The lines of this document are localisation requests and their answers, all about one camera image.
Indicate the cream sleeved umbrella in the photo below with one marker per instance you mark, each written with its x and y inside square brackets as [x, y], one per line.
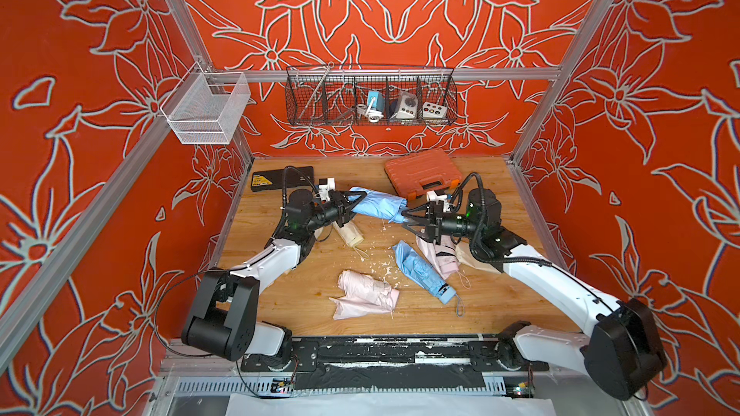
[352, 238]

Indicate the pink sleeved umbrella long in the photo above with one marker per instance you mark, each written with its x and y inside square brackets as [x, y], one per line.
[367, 295]

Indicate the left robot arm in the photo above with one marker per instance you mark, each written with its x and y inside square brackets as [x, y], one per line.
[222, 320]

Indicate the black yellow tool box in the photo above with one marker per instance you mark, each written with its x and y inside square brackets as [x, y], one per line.
[266, 179]

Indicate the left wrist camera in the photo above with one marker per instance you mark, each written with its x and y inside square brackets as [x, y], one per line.
[325, 186]

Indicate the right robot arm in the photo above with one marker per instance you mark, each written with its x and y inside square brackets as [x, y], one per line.
[617, 344]

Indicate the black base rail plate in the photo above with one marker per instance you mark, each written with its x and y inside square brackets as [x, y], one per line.
[440, 364]

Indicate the red plastic tool case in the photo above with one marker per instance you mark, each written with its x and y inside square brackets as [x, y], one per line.
[414, 175]

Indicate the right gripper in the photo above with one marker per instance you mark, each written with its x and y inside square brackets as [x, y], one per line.
[419, 226]

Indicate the cream sleeve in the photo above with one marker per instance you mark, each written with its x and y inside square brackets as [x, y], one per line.
[465, 257]

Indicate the pink sleeved umbrella short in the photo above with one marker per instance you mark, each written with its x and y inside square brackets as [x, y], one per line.
[444, 259]

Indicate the white mesh basket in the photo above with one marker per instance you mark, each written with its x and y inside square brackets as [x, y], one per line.
[200, 117]

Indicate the light blue sleeved umbrella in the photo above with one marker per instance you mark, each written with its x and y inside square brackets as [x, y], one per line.
[381, 206]

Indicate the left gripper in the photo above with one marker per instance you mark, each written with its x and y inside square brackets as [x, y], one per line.
[345, 218]

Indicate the black wire wall basket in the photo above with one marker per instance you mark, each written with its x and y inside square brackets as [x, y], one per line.
[374, 95]

